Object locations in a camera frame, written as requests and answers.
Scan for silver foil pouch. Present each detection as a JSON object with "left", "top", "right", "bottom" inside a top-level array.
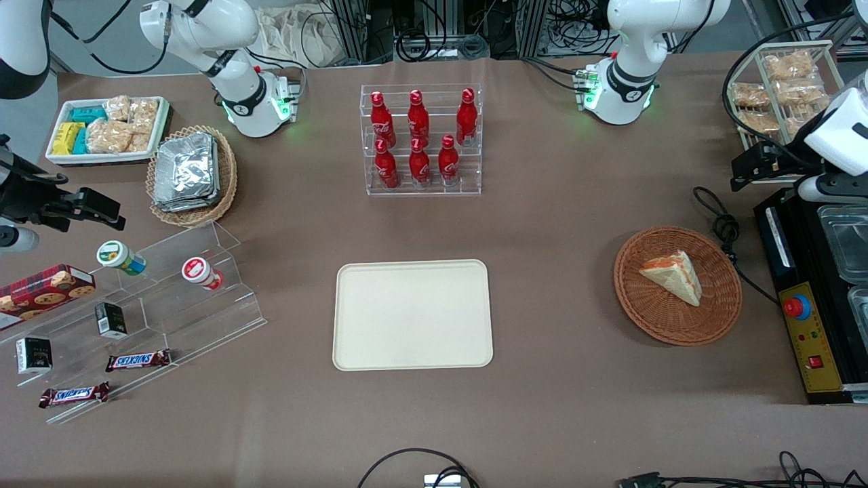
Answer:
[
  {"left": 154, "top": 131, "right": 218, "bottom": 199},
  {"left": 152, "top": 190, "right": 222, "bottom": 213}
]

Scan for black looped cable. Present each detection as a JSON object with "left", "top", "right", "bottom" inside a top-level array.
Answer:
[{"left": 357, "top": 447, "right": 479, "bottom": 488}]

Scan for clear bagged pastry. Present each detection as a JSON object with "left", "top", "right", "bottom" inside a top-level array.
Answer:
[
  {"left": 772, "top": 77, "right": 827, "bottom": 107},
  {"left": 785, "top": 102, "right": 829, "bottom": 133},
  {"left": 735, "top": 108, "right": 782, "bottom": 137},
  {"left": 732, "top": 82, "right": 772, "bottom": 110},
  {"left": 762, "top": 51, "right": 816, "bottom": 83}
]

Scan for green lid cup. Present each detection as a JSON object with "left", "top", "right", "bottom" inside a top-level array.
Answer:
[{"left": 96, "top": 240, "right": 147, "bottom": 277}]

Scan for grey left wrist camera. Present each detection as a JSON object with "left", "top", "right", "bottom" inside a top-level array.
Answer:
[{"left": 798, "top": 174, "right": 868, "bottom": 203}]

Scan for coiled black cables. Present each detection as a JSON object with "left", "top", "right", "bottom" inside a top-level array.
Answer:
[{"left": 395, "top": 0, "right": 490, "bottom": 60}]

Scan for cream plastic tray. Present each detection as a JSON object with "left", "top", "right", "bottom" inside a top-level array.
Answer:
[{"left": 332, "top": 259, "right": 494, "bottom": 371}]

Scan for black cable with connector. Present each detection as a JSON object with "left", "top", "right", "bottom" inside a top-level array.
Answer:
[{"left": 617, "top": 450, "right": 868, "bottom": 488}]

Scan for clear plastic container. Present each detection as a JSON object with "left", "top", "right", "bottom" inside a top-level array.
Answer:
[
  {"left": 816, "top": 203, "right": 868, "bottom": 283},
  {"left": 847, "top": 285, "right": 868, "bottom": 334}
]

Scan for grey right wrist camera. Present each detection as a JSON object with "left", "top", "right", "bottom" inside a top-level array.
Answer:
[{"left": 0, "top": 226, "right": 39, "bottom": 253}]

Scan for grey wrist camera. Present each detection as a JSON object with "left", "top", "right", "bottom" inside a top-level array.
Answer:
[
  {"left": 0, "top": 226, "right": 39, "bottom": 253},
  {"left": 798, "top": 174, "right": 868, "bottom": 203}
]

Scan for round brown wicker basket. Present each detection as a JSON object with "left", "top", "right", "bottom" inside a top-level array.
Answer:
[{"left": 614, "top": 226, "right": 743, "bottom": 347}]

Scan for white wire basket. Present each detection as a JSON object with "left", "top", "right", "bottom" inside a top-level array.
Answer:
[{"left": 728, "top": 40, "right": 837, "bottom": 154}]

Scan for snickers bar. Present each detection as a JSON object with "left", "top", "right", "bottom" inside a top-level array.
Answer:
[
  {"left": 39, "top": 382, "right": 111, "bottom": 409},
  {"left": 105, "top": 349, "right": 172, "bottom": 373}
]

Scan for clear acrylic bottle rack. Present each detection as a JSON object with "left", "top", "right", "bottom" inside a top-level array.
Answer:
[{"left": 360, "top": 83, "right": 483, "bottom": 197}]

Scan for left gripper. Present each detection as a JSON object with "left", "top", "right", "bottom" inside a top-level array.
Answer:
[{"left": 730, "top": 132, "right": 826, "bottom": 192}]

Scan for oval tan wicker basket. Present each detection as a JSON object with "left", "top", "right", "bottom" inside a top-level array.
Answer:
[{"left": 146, "top": 125, "right": 239, "bottom": 228}]

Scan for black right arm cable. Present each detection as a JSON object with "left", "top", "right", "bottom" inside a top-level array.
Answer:
[{"left": 49, "top": 0, "right": 172, "bottom": 76}]

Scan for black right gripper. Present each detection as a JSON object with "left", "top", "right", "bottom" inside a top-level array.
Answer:
[{"left": 0, "top": 134, "right": 127, "bottom": 235}]

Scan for beige cloth bag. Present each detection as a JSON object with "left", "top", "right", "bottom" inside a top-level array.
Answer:
[{"left": 256, "top": 5, "right": 347, "bottom": 69}]

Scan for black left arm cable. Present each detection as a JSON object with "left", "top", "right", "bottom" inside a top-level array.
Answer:
[{"left": 722, "top": 12, "right": 868, "bottom": 170}]

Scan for yellow snack packet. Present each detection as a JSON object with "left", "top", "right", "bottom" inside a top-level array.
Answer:
[{"left": 52, "top": 122, "right": 85, "bottom": 156}]

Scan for small black box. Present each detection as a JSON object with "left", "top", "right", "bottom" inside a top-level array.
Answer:
[
  {"left": 16, "top": 337, "right": 54, "bottom": 375},
  {"left": 94, "top": 302, "right": 129, "bottom": 340}
]

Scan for black machine with yellow panel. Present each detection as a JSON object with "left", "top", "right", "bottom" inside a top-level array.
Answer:
[{"left": 754, "top": 186, "right": 868, "bottom": 406}]

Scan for aluminium frame post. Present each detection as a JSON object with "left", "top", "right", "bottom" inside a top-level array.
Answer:
[
  {"left": 518, "top": 0, "right": 547, "bottom": 56},
  {"left": 329, "top": 0, "right": 371, "bottom": 63}
]

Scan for red cola bottle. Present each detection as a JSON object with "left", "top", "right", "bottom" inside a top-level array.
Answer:
[
  {"left": 374, "top": 138, "right": 400, "bottom": 190},
  {"left": 409, "top": 137, "right": 431, "bottom": 188},
  {"left": 370, "top": 91, "right": 397, "bottom": 147},
  {"left": 408, "top": 89, "right": 431, "bottom": 144},
  {"left": 438, "top": 134, "right": 460, "bottom": 186},
  {"left": 456, "top": 87, "right": 478, "bottom": 147}
]

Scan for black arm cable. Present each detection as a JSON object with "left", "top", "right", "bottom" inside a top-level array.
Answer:
[
  {"left": 722, "top": 12, "right": 868, "bottom": 170},
  {"left": 49, "top": 0, "right": 172, "bottom": 76}
]

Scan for white rectangular snack tray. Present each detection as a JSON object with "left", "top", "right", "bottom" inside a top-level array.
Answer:
[{"left": 45, "top": 96, "right": 171, "bottom": 166}]

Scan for red cookie box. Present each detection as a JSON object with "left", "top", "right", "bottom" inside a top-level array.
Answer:
[{"left": 0, "top": 264, "right": 97, "bottom": 332}]

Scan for triangular sandwich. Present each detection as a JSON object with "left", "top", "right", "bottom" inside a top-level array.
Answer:
[{"left": 639, "top": 250, "right": 703, "bottom": 308}]

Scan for red lid cup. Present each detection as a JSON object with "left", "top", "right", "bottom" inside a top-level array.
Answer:
[{"left": 181, "top": 256, "right": 225, "bottom": 291}]

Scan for clear acrylic stepped shelf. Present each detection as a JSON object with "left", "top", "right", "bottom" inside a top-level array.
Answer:
[{"left": 0, "top": 220, "right": 268, "bottom": 426}]

